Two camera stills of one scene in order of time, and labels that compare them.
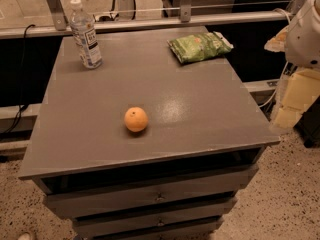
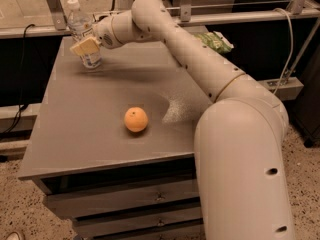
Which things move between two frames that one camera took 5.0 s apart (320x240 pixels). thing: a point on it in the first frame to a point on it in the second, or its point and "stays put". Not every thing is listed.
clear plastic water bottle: x=82 y=24 stays put
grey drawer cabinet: x=176 y=179 stays put
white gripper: x=304 y=42 to x=103 y=34
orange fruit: x=135 y=119 stays put
